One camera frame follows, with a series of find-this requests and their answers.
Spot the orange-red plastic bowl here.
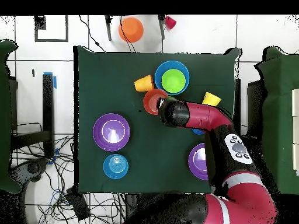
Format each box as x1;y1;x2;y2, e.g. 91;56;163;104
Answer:
142;88;169;116

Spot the purple plastic bowl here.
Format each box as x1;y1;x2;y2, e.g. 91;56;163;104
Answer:
92;113;131;152
187;142;209;181

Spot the orange plastic cup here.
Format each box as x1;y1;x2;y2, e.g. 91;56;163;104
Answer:
134;74;155;93

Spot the green plastic bowl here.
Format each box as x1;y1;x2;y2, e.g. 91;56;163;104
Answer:
161;69;187;94

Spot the large light blue bowl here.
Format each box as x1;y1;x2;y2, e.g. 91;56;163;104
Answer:
154;60;190;96

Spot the yellow plastic cup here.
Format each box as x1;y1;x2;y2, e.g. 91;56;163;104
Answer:
201;92;222;107

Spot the red plastic cup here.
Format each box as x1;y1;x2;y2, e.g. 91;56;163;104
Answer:
164;15;178;30

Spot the small light blue bowl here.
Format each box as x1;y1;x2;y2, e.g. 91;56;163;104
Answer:
103;153;130;180

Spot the dark green tablecloth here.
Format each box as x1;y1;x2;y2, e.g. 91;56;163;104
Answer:
72;45;242;195

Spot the orange round object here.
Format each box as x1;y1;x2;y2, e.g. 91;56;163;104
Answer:
118;16;145;44

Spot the black tripod leg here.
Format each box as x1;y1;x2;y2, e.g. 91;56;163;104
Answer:
104;15;113;42
158;15;169;40

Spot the black metal stand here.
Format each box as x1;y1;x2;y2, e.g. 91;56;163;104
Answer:
11;73;55;159

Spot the blue tape strip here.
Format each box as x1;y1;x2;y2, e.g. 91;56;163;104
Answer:
43;72;57;89

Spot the black power adapter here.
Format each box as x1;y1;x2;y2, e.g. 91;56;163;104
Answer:
65;187;91;221

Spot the black grey chair base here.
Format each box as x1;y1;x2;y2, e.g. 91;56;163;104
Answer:
10;157;50;187

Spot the green cloth covered table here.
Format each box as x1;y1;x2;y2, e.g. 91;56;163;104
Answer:
253;45;299;195
0;38;23;194

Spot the white box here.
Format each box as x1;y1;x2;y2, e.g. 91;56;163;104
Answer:
293;143;299;173

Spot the tangle of floor cables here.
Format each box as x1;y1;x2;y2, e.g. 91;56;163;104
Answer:
13;122;127;224

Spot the black metal post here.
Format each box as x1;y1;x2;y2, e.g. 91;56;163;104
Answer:
234;78;242;129

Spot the black cable with connector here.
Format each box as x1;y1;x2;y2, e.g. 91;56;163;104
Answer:
78;15;106;53

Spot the black square floor frame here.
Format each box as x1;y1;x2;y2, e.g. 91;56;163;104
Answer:
34;15;69;43

